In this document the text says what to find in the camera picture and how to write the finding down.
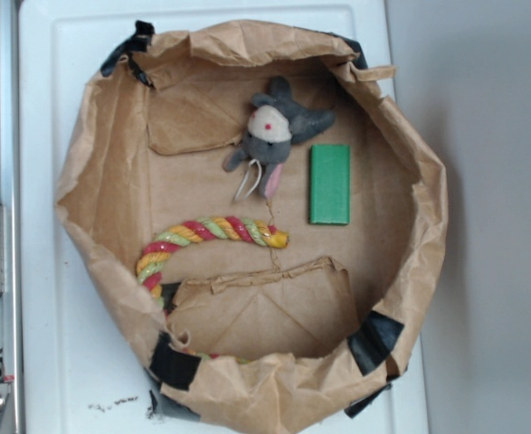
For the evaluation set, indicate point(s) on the gray plush animal toy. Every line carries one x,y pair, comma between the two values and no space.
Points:
277,124

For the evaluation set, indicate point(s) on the green rectangular block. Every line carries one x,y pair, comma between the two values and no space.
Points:
329,186

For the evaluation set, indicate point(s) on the brown paper bag bin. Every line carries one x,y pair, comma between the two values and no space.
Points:
261,340

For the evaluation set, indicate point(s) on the multicolour twisted rope toy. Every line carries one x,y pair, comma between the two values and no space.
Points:
149,266

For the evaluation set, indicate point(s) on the aluminium frame rail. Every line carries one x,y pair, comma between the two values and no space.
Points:
12,418

